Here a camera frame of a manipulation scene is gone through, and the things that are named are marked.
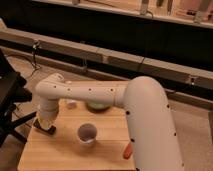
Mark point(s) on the green bowl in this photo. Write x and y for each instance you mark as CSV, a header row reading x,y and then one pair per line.
x,y
96,106

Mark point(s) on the black eraser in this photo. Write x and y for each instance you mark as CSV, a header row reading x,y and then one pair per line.
x,y
50,131

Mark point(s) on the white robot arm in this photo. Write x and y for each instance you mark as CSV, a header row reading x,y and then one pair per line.
x,y
149,119

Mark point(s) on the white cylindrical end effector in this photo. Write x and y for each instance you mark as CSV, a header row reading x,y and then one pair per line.
x,y
46,119

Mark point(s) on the orange carrot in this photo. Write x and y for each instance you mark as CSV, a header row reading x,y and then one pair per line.
x,y
127,152

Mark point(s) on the white paper cup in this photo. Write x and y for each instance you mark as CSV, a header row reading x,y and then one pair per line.
x,y
87,134

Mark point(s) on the black office chair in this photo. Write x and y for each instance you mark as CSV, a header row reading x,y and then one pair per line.
x,y
12,90

